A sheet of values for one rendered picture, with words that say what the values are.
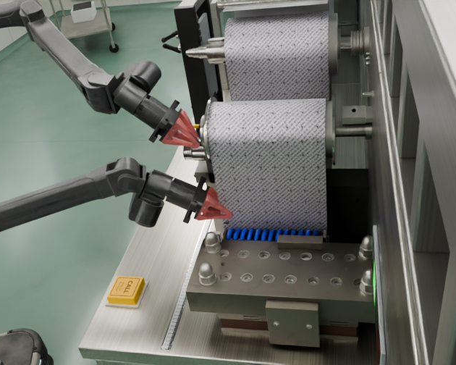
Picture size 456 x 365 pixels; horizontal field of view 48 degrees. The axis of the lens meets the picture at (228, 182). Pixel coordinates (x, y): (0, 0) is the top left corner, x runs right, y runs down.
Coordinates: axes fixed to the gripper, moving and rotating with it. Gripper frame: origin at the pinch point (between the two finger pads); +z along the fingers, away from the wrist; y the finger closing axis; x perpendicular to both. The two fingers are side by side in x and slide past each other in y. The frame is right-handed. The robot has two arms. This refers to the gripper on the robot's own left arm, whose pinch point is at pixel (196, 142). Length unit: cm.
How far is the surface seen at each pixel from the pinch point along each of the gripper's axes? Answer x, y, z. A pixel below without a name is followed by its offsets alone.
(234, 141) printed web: 9.4, 6.0, 5.2
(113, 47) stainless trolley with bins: -224, -390, -84
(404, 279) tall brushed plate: 41, 59, 15
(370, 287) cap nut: 10.7, 23.3, 39.6
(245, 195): -0.3, 6.0, 14.8
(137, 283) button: -33.2, 14.5, 7.9
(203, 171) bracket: -6.6, -1.4, 5.7
